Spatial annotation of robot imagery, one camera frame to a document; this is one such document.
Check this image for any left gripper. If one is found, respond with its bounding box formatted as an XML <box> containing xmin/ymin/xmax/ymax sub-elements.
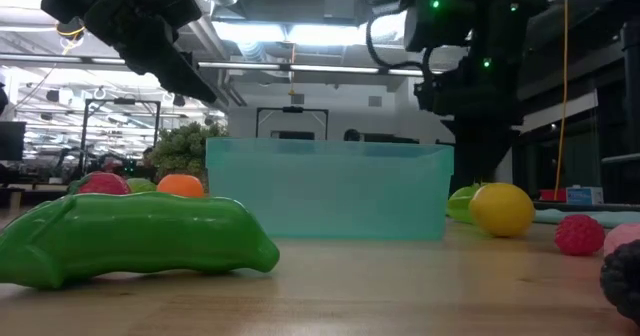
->
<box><xmin>82</xmin><ymin>0</ymin><xmax>219</xmax><ymax>105</ymax></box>

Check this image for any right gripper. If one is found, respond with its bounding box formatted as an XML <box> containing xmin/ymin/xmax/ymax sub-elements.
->
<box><xmin>413</xmin><ymin>50</ymin><xmax>531</xmax><ymax>193</ymax></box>

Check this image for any green sliced fruit toy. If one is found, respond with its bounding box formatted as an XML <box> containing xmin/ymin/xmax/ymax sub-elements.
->
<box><xmin>446</xmin><ymin>183</ymin><xmax>489</xmax><ymax>226</ymax></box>

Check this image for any yellow lemon toy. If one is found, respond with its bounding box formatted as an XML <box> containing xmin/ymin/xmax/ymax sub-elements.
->
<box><xmin>468</xmin><ymin>182</ymin><xmax>536</xmax><ymax>238</ymax></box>

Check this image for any green cabbage toy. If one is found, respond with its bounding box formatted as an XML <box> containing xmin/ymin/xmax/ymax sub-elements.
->
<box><xmin>124</xmin><ymin>176</ymin><xmax>159</xmax><ymax>194</ymax></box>

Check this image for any red raspberry toy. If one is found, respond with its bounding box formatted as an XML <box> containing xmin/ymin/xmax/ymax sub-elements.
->
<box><xmin>553</xmin><ymin>214</ymin><xmax>606</xmax><ymax>257</ymax></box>

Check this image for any teal translucent plastic tupperware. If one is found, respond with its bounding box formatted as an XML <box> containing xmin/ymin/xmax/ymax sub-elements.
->
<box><xmin>204</xmin><ymin>135</ymin><xmax>455</xmax><ymax>242</ymax></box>

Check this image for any green succulent potted plant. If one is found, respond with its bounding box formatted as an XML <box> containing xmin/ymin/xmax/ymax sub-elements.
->
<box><xmin>148</xmin><ymin>120</ymin><xmax>231</xmax><ymax>197</ymax></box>

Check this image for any red box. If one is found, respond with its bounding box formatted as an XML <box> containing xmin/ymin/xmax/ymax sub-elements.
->
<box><xmin>538</xmin><ymin>188</ymin><xmax>569</xmax><ymax>203</ymax></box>

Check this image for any black ceiling dome device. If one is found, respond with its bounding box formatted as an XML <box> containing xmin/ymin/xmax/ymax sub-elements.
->
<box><xmin>54</xmin><ymin>18</ymin><xmax>89</xmax><ymax>42</ymax></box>

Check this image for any blue and white box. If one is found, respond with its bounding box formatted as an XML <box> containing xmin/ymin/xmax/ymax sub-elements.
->
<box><xmin>565</xmin><ymin>185</ymin><xmax>605</xmax><ymax>206</ymax></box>

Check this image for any blue cloth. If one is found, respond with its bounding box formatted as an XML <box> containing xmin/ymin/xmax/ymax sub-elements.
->
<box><xmin>532</xmin><ymin>206</ymin><xmax>640</xmax><ymax>230</ymax></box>

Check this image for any long ceiling light tube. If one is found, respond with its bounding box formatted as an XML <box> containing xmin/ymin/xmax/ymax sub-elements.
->
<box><xmin>197</xmin><ymin>60</ymin><xmax>446</xmax><ymax>77</ymax></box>

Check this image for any pink peach toy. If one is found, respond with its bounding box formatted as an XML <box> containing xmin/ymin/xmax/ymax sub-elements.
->
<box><xmin>602</xmin><ymin>222</ymin><xmax>640</xmax><ymax>257</ymax></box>

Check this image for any green pea pod toy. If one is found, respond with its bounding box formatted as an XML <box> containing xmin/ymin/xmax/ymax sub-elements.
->
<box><xmin>0</xmin><ymin>191</ymin><xmax>281</xmax><ymax>291</ymax></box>

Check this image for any black computer monitor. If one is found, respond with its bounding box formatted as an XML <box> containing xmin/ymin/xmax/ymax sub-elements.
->
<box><xmin>0</xmin><ymin>120</ymin><xmax>27</xmax><ymax>162</ymax></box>

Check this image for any grey ceiling box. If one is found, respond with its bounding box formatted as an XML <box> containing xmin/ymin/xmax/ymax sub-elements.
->
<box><xmin>323</xmin><ymin>0</ymin><xmax>357</xmax><ymax>20</ymax></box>

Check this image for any black blackberry toy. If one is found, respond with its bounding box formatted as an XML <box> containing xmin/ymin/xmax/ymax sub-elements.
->
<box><xmin>599</xmin><ymin>239</ymin><xmax>640</xmax><ymax>325</ymax></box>

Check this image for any black background rig frame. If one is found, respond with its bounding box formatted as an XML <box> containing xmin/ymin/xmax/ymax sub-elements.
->
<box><xmin>255</xmin><ymin>105</ymin><xmax>330</xmax><ymax>140</ymax></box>
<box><xmin>79</xmin><ymin>97</ymin><xmax>162</xmax><ymax>177</ymax></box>

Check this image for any yellow power cable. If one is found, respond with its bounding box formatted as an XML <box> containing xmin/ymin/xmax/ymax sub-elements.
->
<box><xmin>553</xmin><ymin>0</ymin><xmax>570</xmax><ymax>201</ymax></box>

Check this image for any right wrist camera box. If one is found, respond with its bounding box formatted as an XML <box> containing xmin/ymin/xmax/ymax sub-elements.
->
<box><xmin>403</xmin><ymin>0</ymin><xmax>476</xmax><ymax>53</ymax></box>

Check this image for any black metal rig frame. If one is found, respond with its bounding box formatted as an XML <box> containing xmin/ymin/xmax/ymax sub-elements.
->
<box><xmin>529</xmin><ymin>18</ymin><xmax>640</xmax><ymax>213</ymax></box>

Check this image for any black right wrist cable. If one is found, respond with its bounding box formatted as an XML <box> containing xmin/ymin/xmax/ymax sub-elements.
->
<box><xmin>365</xmin><ymin>15</ymin><xmax>436</xmax><ymax>73</ymax></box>

